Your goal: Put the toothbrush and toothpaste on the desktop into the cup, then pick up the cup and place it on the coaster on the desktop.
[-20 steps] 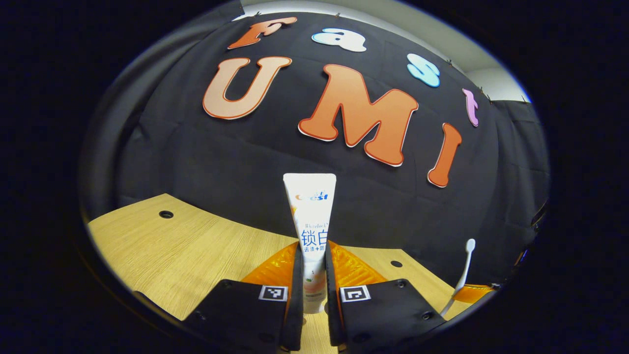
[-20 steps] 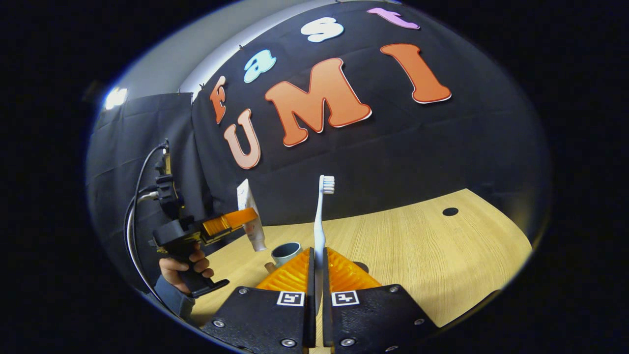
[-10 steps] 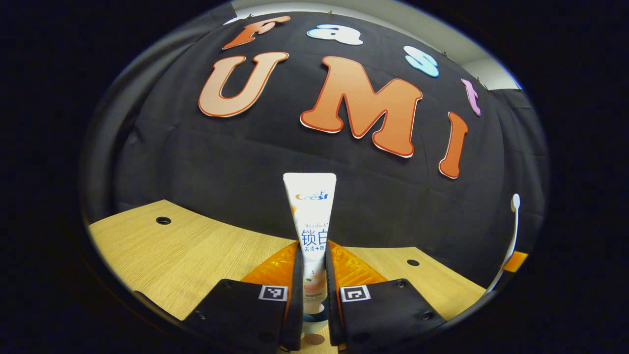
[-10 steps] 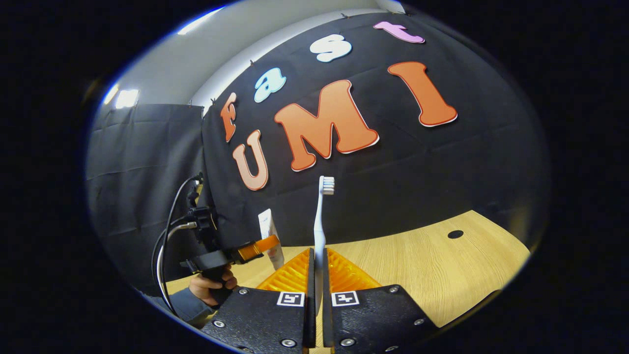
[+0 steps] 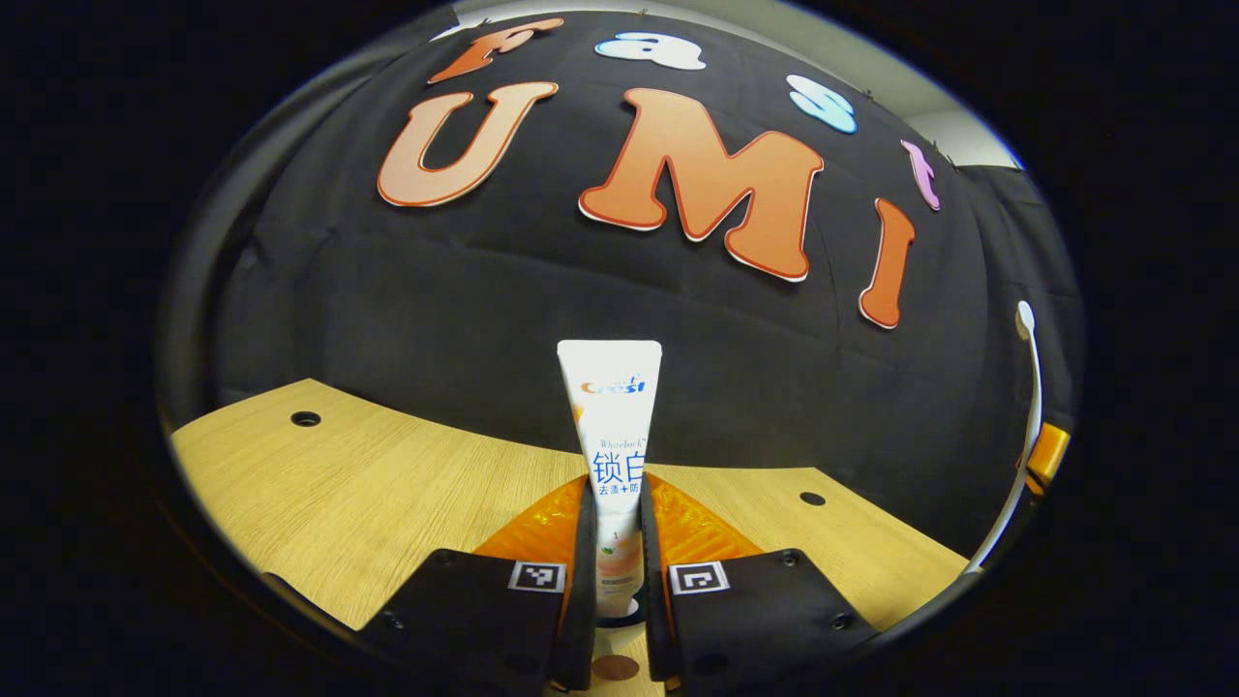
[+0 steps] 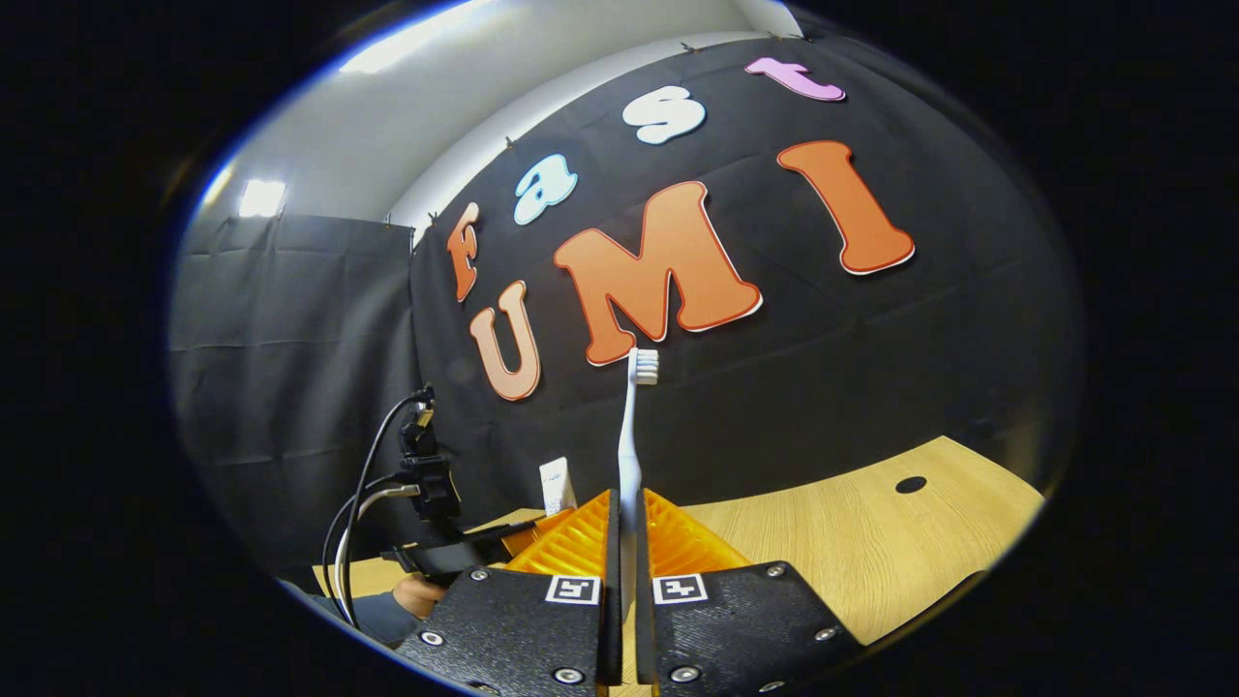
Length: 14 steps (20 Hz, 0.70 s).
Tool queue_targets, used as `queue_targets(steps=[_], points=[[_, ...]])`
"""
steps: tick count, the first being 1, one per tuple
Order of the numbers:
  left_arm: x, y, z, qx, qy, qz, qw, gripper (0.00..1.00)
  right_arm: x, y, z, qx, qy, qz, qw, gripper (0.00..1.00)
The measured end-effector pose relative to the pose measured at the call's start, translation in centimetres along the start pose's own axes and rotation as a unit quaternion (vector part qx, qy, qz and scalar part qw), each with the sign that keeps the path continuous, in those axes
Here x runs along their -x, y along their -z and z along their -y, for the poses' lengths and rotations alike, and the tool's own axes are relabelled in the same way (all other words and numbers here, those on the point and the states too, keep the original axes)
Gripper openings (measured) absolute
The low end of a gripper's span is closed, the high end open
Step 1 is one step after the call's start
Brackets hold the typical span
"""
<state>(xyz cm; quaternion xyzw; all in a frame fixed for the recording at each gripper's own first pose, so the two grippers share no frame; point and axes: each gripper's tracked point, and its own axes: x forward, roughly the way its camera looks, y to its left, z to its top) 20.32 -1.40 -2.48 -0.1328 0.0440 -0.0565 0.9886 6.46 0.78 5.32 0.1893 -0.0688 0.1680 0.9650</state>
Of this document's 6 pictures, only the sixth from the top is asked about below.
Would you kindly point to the white toothbrush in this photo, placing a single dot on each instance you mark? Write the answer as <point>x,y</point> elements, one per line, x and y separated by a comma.
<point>629,455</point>

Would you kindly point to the plain black curtain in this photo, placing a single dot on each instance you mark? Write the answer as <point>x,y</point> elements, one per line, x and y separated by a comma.
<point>290,387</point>

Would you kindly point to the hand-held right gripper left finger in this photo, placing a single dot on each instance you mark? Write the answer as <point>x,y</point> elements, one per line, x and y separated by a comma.
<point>613,620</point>

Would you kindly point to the white toothpaste tube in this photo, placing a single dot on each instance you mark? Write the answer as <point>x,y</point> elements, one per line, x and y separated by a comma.
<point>557,484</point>

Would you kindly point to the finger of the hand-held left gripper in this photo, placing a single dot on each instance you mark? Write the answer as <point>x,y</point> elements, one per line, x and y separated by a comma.
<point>508,534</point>

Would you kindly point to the ceiling light panel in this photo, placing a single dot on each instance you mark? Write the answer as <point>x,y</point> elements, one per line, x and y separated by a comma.
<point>261,198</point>

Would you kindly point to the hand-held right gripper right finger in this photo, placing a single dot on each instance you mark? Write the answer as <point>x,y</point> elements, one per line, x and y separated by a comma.
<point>643,629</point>

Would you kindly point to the black backdrop cloth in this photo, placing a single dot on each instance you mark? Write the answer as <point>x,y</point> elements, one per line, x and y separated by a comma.
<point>823,387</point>

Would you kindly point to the wooden desktop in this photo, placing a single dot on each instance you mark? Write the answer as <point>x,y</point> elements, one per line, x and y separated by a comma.
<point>871,542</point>

